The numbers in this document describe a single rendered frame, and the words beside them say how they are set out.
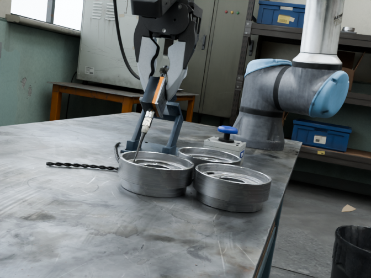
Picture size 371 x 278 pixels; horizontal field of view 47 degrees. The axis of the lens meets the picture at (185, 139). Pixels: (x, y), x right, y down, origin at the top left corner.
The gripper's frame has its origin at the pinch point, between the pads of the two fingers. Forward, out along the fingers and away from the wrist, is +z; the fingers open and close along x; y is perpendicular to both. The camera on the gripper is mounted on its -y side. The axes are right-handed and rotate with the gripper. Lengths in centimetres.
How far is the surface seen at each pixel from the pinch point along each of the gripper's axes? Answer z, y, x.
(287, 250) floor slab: 94, 190, -32
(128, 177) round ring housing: 11.2, -11.7, -1.5
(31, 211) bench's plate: 13.3, -24.8, 3.9
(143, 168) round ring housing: 9.5, -12.1, -3.5
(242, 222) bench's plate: 13.2, -13.4, -17.1
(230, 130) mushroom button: 6.3, 17.6, -9.7
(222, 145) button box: 9.3, 15.9, -8.9
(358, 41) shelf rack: -50, 336, -63
